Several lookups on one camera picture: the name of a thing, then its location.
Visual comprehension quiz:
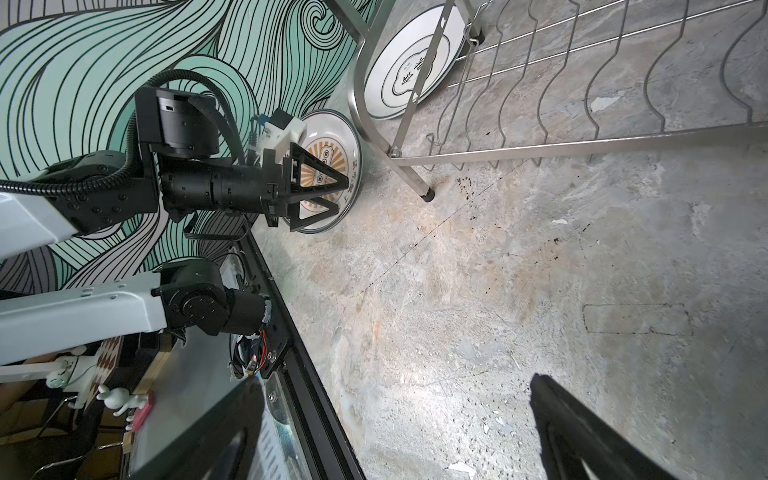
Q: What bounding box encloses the steel wire dish rack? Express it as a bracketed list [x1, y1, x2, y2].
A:
[329, 1, 767, 201]

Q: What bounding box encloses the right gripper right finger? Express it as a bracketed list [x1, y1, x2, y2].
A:
[530, 374, 672, 479]

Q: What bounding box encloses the orange sunburst plate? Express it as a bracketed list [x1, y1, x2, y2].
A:
[298, 109, 364, 234]

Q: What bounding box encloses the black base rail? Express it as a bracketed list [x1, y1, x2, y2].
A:
[237, 233, 365, 479]

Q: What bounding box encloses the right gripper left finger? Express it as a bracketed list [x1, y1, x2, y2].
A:
[129, 378, 265, 479]

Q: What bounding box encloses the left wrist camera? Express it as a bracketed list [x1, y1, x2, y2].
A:
[245, 108, 307, 165]

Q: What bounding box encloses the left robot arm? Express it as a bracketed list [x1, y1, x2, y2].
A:
[1, 69, 350, 364]

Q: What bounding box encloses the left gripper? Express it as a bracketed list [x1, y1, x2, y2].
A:
[158, 142, 350, 233]

